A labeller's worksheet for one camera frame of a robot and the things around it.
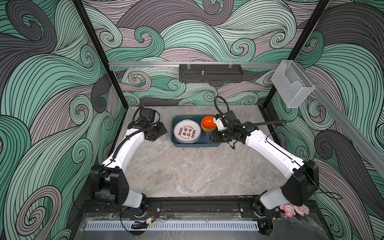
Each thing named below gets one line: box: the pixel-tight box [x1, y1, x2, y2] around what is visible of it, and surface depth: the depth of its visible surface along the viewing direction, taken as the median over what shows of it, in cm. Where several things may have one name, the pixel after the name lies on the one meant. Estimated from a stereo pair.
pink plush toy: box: [279, 203, 296, 218], surface depth 72 cm
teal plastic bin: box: [170, 114, 222, 147], surface depth 100 cm
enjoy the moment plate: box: [173, 119, 202, 144], surface depth 103 cm
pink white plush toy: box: [294, 204, 310, 217], surface depth 72 cm
